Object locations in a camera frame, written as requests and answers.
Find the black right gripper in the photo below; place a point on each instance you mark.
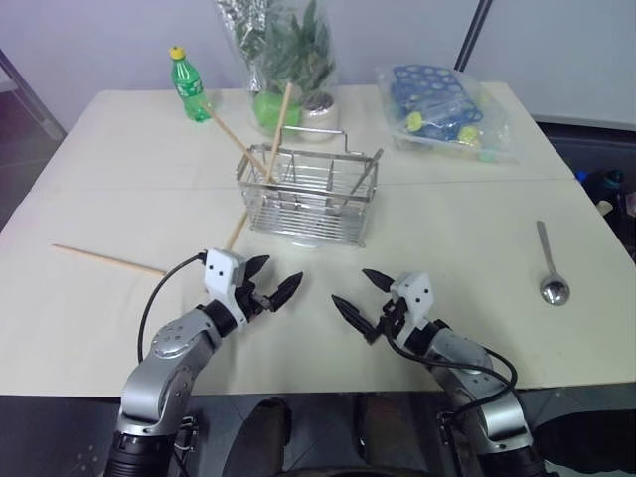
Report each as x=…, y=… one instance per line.
x=392, y=323

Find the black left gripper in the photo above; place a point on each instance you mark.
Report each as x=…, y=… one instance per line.
x=251, y=300

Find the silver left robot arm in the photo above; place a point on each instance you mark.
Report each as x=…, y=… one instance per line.
x=164, y=367

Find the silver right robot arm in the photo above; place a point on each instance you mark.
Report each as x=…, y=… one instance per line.
x=477, y=382

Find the wooden chopstick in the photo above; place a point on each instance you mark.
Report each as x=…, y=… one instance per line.
x=231, y=133
x=279, y=129
x=237, y=229
x=107, y=259

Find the dark rounded shape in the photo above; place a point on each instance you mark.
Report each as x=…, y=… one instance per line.
x=268, y=437

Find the green plant pot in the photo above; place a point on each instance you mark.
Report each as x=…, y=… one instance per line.
x=270, y=110

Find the white plant pot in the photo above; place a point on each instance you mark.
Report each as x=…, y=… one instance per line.
x=320, y=111

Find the yellow-green toy ball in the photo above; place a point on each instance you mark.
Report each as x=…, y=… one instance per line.
x=470, y=134
x=414, y=120

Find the green plastic soda bottle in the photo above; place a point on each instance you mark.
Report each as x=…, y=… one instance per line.
x=190, y=87

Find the clear plastic zip bag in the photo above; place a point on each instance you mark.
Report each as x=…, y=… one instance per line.
x=489, y=124

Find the blue perforated plastic tray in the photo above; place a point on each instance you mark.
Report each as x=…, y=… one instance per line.
x=437, y=94

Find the clear plastic plant bag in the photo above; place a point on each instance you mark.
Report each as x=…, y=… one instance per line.
x=248, y=54

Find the green leafy plant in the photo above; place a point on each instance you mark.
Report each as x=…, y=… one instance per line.
x=293, y=49

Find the black rounded object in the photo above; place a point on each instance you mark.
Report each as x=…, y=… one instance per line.
x=586, y=437

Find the teal capped bottle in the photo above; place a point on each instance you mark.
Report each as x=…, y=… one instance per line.
x=603, y=179

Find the dark upright pole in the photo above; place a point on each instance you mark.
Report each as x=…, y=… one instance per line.
x=472, y=32

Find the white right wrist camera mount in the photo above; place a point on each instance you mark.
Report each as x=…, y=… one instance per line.
x=417, y=298

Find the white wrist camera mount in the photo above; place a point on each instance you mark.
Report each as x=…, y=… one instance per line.
x=417, y=298
x=221, y=278

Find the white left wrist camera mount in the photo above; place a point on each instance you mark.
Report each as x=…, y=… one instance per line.
x=221, y=278

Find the grey metal frame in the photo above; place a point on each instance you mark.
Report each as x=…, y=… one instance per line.
x=25, y=94

